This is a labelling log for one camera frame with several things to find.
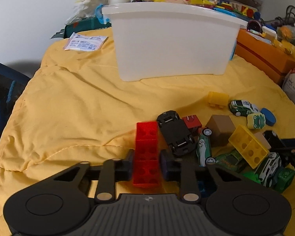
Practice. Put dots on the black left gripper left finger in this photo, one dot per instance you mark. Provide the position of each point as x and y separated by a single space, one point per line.
113 171

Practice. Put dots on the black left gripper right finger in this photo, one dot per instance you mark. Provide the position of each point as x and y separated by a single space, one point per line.
182 171

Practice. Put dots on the red lego brick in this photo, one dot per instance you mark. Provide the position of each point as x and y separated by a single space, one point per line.
146 171

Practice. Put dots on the white black toy car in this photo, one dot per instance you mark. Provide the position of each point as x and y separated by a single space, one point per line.
268 168

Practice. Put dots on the green lego block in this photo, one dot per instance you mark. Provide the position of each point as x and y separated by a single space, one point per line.
283 179

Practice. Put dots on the green number toy car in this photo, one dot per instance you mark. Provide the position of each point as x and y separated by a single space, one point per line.
203 151

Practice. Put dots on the yellow lego brick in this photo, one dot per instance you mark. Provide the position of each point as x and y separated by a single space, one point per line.
249 147

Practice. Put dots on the blue oval block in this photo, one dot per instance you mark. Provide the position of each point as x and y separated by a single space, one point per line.
270 118

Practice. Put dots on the small red toy block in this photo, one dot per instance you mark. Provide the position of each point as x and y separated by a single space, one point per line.
193 123

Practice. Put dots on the frog face eraser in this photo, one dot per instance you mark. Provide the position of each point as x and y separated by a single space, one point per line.
256 121

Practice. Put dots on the dark green toy car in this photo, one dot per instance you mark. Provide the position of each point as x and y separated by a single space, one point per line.
232 160

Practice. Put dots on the brown wooden block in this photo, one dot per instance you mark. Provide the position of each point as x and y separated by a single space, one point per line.
222 128

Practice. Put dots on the green white toy car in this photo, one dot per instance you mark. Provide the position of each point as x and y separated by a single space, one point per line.
242 108

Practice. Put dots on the yellow quilted blanket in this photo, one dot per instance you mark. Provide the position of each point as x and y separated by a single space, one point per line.
77 108

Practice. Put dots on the small yellow lego block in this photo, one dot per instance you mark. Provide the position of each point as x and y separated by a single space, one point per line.
216 99

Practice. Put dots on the orange cardboard box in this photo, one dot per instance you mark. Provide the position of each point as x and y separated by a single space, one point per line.
274 62

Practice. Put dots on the white blue paper packet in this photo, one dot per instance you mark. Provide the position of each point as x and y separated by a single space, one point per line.
84 43

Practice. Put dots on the white plastic storage bin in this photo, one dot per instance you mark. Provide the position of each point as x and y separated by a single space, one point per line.
154 39

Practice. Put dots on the blue bag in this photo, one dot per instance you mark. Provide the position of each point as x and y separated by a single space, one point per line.
12 84

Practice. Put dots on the white plastic bag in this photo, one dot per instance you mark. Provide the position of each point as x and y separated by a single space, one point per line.
84 9

